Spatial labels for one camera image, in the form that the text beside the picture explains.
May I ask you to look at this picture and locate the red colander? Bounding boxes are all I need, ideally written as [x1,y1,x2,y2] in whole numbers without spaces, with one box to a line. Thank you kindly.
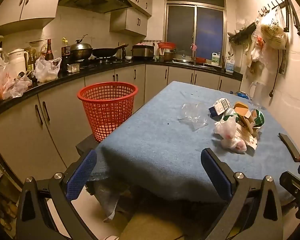
[157,42,176,51]

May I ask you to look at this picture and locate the kitchen window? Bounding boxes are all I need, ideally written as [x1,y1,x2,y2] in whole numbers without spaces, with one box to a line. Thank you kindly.
[165,0,227,61]

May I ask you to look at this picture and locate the green and white paper cup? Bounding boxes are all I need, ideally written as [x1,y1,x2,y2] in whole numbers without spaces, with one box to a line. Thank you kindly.
[251,109,265,128]

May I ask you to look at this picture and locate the black countertop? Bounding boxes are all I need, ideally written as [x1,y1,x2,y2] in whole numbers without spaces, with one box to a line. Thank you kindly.
[0,59,244,120]

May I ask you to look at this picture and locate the grey plastic bag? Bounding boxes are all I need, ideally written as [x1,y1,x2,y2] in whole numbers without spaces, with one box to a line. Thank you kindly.
[93,180,127,223]

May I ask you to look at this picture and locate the beige base cabinet run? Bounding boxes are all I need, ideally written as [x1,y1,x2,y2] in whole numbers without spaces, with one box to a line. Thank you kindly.
[0,64,243,188]

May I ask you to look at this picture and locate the white plastic bag pink contents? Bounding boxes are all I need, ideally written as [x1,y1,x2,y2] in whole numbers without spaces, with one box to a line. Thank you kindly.
[213,116,247,153]

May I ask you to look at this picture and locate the black wall shelf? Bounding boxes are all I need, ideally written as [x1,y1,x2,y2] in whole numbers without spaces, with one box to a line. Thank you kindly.
[228,22,257,45]

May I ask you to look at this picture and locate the wall hook rail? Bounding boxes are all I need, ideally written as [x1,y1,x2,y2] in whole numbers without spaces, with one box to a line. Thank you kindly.
[259,0,290,14]

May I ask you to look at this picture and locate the faucet with pink cover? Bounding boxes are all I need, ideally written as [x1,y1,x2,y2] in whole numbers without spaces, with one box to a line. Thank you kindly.
[190,43,199,64]

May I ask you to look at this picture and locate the blue tablecloth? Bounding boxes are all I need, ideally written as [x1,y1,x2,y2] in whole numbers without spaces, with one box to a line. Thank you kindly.
[86,81,300,203]

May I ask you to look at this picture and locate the white plastic bag with handles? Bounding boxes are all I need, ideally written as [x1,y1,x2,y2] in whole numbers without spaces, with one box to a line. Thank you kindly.
[34,55,62,83]

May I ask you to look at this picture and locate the green and white carton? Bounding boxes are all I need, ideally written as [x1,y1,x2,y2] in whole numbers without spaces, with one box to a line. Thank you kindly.
[222,114,242,127]

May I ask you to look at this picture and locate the dark bottle yellow cap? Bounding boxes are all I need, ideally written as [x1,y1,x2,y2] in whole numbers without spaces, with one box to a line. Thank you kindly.
[61,37,71,73]

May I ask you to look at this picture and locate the pile of plastic bags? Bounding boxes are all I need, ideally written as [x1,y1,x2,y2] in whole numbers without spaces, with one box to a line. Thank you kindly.
[0,54,33,106]

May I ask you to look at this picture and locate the steel pot with lid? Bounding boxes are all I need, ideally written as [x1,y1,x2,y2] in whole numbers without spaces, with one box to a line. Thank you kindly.
[174,50,192,64]

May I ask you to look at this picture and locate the steel wok with lid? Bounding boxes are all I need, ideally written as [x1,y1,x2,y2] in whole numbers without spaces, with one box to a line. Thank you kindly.
[69,34,93,61]

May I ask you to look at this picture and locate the clear plastic wrapper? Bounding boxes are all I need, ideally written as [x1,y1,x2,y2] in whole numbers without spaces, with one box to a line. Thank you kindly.
[177,102,208,131]

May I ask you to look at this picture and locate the cluttered dark shelf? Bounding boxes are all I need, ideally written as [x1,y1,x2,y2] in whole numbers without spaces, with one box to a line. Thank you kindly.
[0,150,18,232]

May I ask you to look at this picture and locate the white electric jug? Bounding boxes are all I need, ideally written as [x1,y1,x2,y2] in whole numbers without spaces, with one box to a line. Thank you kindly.
[7,49,29,77]

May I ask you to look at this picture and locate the brown cardboard box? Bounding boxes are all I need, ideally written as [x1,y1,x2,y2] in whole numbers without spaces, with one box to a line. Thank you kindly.
[234,102,252,117]

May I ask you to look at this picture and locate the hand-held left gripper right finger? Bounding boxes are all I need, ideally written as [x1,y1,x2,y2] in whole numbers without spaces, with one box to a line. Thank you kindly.
[201,148,284,240]

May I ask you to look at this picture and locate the dark rice cooker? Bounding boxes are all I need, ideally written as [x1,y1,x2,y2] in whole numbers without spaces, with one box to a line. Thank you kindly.
[132,44,155,61]

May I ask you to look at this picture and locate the crumpled white printed carton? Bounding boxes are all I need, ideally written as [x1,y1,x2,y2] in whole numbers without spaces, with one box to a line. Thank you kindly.
[236,124,262,148]

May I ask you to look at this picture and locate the black hanging tongs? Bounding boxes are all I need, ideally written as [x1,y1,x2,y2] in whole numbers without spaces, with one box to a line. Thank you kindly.
[282,0,300,51]

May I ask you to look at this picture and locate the green and white detergent bottle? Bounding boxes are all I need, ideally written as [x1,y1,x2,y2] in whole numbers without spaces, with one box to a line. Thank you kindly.
[211,52,222,67]

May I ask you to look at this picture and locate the blue and white bottle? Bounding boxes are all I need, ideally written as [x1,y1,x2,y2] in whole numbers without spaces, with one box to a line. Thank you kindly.
[225,58,236,74]

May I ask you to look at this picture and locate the dark glass bottle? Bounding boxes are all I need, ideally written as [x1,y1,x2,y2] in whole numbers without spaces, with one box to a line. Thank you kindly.
[27,51,38,81]

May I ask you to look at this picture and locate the white and blue medicine box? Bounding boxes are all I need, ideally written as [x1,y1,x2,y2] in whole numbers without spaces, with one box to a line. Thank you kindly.
[208,98,231,117]

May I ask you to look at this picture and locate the brown cardboard piece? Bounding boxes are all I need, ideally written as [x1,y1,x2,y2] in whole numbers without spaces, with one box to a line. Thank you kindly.
[241,114,257,133]

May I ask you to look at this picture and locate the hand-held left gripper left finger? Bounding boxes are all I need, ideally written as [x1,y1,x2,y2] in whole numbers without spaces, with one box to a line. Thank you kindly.
[16,149,98,240]

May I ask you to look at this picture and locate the black cable with plug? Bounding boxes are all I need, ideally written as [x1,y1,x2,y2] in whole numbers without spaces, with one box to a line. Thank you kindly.
[269,49,281,98]

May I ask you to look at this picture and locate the black frying pan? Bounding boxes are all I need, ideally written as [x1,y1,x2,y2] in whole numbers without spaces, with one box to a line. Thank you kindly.
[92,44,129,58]

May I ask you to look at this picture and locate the clear glass pitcher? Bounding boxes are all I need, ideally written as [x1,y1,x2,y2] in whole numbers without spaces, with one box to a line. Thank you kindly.
[249,81,267,107]

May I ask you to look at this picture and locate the red plastic mesh basket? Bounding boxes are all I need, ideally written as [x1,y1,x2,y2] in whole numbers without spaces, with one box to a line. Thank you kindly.
[77,82,138,143]

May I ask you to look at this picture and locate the dark red sauce bottle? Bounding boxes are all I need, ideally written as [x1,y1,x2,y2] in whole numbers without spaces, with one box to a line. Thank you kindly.
[45,39,54,61]

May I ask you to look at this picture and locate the blue snack bag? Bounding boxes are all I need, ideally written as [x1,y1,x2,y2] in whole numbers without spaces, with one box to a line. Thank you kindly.
[231,91,250,100]

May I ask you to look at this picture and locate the hanging plastic bags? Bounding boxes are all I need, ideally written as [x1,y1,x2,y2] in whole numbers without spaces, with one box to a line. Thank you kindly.
[250,5,289,68]

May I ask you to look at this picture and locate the dark cooking pot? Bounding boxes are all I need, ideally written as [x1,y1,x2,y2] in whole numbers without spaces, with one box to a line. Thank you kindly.
[163,49,176,62]

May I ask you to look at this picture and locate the gas stove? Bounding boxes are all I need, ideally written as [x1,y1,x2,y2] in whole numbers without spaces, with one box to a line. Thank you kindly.
[77,56,133,66]

